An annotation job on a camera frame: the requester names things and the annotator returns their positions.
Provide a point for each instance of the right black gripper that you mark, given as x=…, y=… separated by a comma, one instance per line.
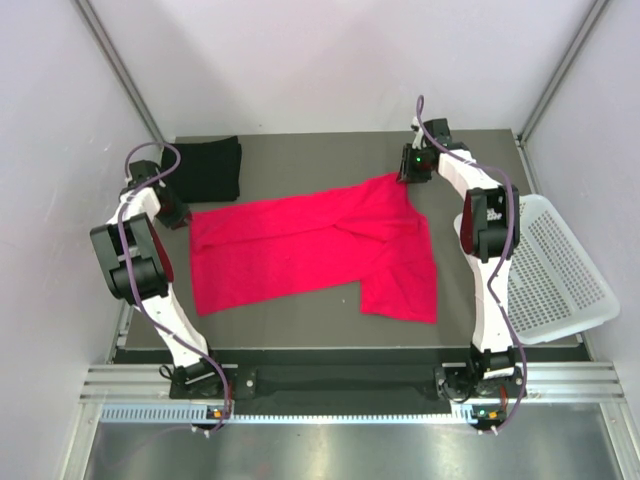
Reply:
x=407, y=174

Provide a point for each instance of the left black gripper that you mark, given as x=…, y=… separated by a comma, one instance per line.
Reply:
x=175, y=221

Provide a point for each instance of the red polo shirt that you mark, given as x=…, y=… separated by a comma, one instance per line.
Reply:
x=369, y=233

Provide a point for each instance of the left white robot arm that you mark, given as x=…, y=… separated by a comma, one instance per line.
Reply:
x=137, y=270

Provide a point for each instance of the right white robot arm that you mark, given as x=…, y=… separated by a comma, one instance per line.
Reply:
x=488, y=230

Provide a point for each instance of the folded black t shirt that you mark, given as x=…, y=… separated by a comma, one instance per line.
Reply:
x=208, y=172

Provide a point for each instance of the white plastic basket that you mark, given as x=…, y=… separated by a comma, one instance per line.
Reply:
x=553, y=290

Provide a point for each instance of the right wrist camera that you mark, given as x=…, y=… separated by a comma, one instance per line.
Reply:
x=417, y=128

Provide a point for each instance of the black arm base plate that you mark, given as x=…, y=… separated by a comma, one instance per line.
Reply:
x=248, y=382

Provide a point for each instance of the left aluminium frame post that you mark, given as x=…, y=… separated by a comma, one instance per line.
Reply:
x=95, y=26

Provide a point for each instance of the aluminium frame post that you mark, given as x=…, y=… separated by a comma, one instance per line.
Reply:
x=95, y=26
x=587, y=25

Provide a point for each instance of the slotted grey cable duct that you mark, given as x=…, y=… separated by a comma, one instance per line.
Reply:
x=205, y=414

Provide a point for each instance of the right aluminium frame post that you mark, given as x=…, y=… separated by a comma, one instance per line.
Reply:
x=587, y=25

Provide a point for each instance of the aluminium front rail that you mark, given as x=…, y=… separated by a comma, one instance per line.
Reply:
x=547, y=382

